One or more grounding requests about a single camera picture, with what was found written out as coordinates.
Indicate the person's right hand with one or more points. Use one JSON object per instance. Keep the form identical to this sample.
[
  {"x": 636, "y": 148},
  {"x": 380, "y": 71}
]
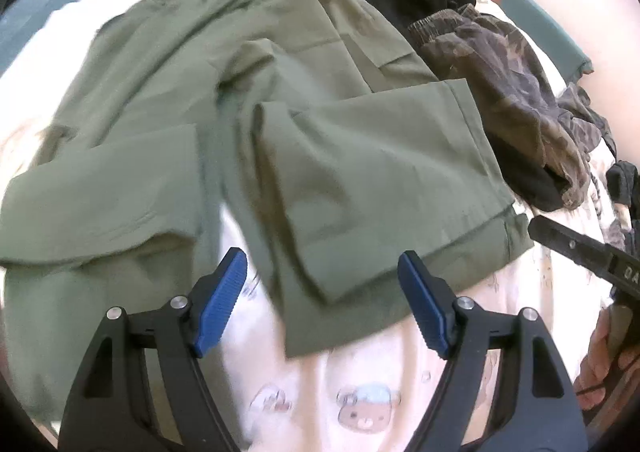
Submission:
[{"x": 589, "y": 384}]

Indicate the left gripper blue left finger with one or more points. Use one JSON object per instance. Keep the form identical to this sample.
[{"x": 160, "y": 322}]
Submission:
[{"x": 110, "y": 405}]

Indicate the cream bear print duvet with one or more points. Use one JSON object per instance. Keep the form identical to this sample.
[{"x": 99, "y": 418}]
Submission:
[{"x": 367, "y": 395}]

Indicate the dark grey garment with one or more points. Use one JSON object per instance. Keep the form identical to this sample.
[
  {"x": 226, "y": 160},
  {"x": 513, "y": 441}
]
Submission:
[{"x": 623, "y": 186}]

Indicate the camouflage garment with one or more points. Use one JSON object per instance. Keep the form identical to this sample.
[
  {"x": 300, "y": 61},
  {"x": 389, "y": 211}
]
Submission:
[{"x": 541, "y": 140}]

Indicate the teal bed headboard cushion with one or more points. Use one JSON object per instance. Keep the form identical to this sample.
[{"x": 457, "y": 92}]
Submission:
[{"x": 568, "y": 57}]

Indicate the olive green pants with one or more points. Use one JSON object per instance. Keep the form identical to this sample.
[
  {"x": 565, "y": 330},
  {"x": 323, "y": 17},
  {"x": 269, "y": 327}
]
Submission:
[{"x": 314, "y": 121}]

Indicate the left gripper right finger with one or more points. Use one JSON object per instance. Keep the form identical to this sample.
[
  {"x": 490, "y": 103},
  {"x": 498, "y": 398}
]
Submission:
[{"x": 533, "y": 407}]

